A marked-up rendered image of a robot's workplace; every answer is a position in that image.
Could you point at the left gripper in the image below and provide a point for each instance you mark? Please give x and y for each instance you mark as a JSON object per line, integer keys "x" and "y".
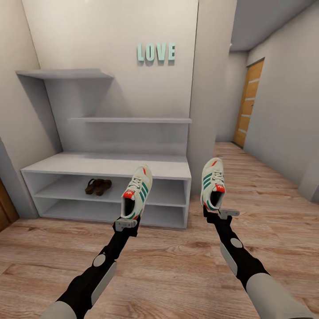
{"x": 124, "y": 235}

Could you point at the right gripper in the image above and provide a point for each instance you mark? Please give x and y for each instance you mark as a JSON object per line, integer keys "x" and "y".
{"x": 215, "y": 219}

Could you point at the gym shoe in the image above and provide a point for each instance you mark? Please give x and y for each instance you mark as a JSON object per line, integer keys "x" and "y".
{"x": 136, "y": 193}
{"x": 213, "y": 184}

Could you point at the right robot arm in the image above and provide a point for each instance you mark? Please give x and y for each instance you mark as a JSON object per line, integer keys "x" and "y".
{"x": 270, "y": 299}

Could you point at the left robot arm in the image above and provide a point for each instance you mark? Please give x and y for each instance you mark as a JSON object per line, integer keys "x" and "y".
{"x": 84, "y": 290}

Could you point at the sandal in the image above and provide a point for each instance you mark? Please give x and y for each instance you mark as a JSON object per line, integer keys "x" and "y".
{"x": 92, "y": 185}
{"x": 102, "y": 186}

